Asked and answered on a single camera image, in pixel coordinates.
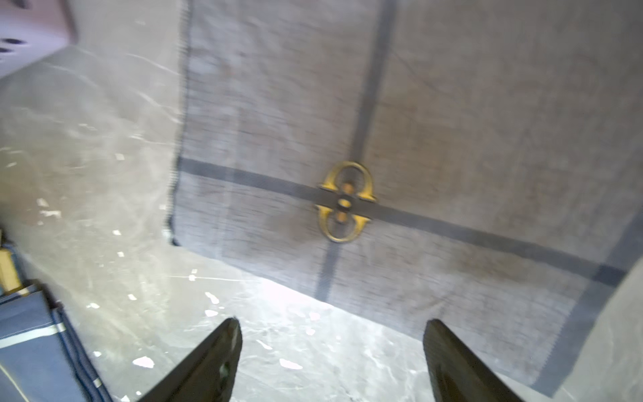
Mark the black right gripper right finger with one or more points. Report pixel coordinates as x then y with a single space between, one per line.
456 373

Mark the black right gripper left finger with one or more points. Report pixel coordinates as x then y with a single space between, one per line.
208 372

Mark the purple perforated plastic basket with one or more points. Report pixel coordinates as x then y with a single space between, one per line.
33 30

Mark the navy blue striped pillowcase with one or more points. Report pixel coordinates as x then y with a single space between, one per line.
42 358

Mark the tan zigzag pillowcase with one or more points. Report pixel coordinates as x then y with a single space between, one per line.
11 279

